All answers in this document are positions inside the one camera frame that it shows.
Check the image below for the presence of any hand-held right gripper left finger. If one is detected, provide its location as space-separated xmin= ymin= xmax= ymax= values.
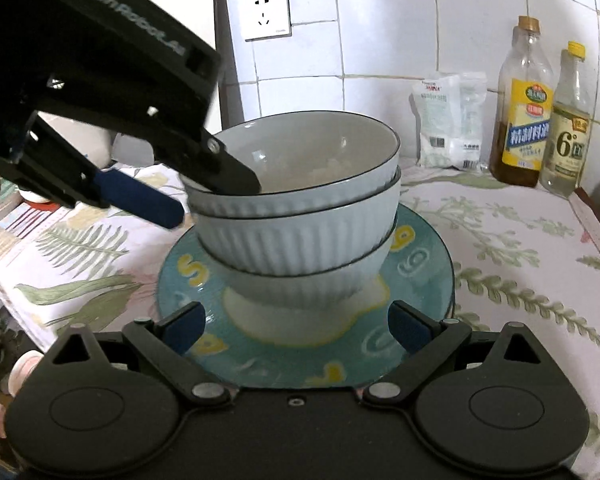
xmin=47 ymin=301 xmax=231 ymax=407

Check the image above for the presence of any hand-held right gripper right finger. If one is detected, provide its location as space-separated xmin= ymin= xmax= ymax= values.
xmin=362 ymin=300 xmax=556 ymax=407

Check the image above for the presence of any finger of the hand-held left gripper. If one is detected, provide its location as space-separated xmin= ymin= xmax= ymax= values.
xmin=0 ymin=110 xmax=187 ymax=230
xmin=155 ymin=129 xmax=262 ymax=197

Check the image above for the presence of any blue fried egg plate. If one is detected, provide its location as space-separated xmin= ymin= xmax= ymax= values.
xmin=157 ymin=202 xmax=456 ymax=390

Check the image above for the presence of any white ribbed bowl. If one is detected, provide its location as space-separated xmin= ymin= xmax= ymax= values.
xmin=180 ymin=112 xmax=402 ymax=212
xmin=215 ymin=230 xmax=397 ymax=347
xmin=192 ymin=165 xmax=404 ymax=277

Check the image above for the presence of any floral tablecloth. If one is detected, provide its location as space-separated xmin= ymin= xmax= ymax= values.
xmin=0 ymin=152 xmax=600 ymax=461

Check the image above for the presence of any small white pink jar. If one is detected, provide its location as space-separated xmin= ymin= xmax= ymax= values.
xmin=7 ymin=350 xmax=44 ymax=396

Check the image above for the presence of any white salt packet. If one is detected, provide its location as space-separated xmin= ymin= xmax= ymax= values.
xmin=412 ymin=72 xmax=463 ymax=169

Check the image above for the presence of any clear plastic packet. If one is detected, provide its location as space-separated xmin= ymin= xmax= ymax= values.
xmin=450 ymin=71 xmax=489 ymax=171

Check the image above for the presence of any clear vinegar bottle yellow cap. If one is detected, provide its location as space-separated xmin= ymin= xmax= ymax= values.
xmin=539 ymin=41 xmax=594 ymax=199

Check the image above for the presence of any cooking wine bottle yellow label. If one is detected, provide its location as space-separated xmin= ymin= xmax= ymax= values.
xmin=489 ymin=16 xmax=555 ymax=189

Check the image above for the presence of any white cutting board black frame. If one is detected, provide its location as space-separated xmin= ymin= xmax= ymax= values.
xmin=142 ymin=0 xmax=246 ymax=133

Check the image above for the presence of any white wall socket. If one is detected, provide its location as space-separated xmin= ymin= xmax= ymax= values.
xmin=242 ymin=0 xmax=292 ymax=42

